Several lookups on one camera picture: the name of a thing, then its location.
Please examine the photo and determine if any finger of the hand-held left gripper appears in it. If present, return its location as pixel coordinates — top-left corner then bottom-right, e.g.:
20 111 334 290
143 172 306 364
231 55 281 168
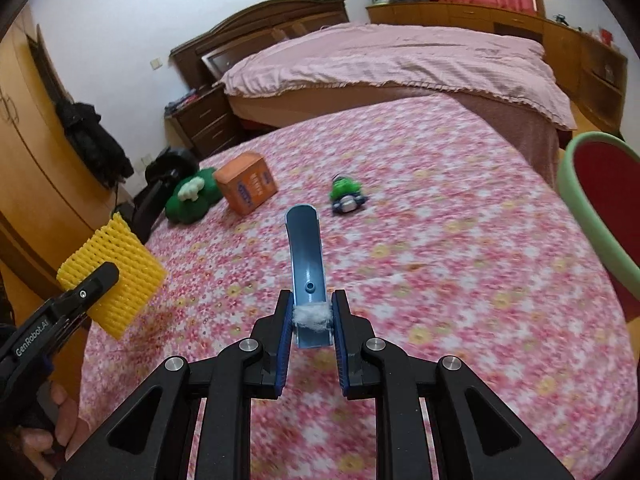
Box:
50 261 121 332

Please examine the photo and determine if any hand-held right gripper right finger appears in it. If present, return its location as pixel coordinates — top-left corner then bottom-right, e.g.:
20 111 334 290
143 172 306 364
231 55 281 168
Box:
331 290 574 480

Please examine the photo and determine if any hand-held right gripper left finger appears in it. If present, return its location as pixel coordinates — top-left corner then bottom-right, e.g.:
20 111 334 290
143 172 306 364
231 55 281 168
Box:
60 290 296 480

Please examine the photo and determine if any yellow foam fruit net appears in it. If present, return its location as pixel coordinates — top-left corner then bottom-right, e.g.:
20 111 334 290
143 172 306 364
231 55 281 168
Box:
56 212 169 340

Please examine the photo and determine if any white cotton wad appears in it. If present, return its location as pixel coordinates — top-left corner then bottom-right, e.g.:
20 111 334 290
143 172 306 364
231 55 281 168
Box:
291 302 334 332

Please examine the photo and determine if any blue plastic scoop piece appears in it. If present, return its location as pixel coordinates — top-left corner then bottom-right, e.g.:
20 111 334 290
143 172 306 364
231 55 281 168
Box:
285 205 336 350

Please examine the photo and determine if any red bucket with green rim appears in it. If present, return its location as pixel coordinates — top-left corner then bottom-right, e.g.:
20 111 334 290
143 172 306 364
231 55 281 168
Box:
556 131 640 321

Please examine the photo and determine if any person's left hand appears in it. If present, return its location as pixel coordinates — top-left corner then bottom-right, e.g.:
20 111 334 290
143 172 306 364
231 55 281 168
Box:
10 382 93 480

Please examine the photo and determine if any black chair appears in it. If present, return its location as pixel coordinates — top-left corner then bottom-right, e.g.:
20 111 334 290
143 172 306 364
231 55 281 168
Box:
131 147 201 244

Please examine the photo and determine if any green plush toy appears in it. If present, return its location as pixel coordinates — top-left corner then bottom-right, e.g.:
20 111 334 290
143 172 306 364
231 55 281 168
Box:
165 166 224 225

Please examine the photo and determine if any black hanging clothing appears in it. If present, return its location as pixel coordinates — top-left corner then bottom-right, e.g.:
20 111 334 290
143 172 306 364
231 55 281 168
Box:
54 101 135 192

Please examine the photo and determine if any wooden wardrobe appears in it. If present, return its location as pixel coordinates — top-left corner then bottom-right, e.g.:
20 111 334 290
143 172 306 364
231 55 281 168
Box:
0 7 168 321

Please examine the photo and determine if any green toy car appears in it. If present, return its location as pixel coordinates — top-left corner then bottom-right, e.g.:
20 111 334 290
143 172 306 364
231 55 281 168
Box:
330 174 370 216

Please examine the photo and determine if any orange cardboard box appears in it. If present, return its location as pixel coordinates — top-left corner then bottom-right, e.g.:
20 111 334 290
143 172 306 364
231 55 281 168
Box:
214 152 279 217

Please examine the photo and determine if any dark wooden nightstand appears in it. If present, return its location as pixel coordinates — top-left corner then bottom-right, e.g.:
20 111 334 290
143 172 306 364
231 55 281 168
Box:
164 85 247 159

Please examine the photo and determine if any brown bed base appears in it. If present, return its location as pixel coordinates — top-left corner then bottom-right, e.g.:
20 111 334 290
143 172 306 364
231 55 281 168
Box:
227 82 562 187

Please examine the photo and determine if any dark wooden headboard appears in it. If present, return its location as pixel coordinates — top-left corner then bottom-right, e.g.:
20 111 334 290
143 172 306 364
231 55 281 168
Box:
169 0 350 92

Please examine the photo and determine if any bed with pink cover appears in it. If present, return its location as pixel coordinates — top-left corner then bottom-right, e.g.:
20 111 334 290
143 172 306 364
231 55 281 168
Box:
212 22 579 131

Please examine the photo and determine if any long wooden cabinet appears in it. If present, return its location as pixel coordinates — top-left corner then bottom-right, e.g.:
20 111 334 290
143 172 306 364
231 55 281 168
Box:
365 1 586 106

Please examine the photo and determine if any wooden corner shelf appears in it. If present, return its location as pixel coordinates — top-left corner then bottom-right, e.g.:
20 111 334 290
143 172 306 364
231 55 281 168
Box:
575 30 629 137

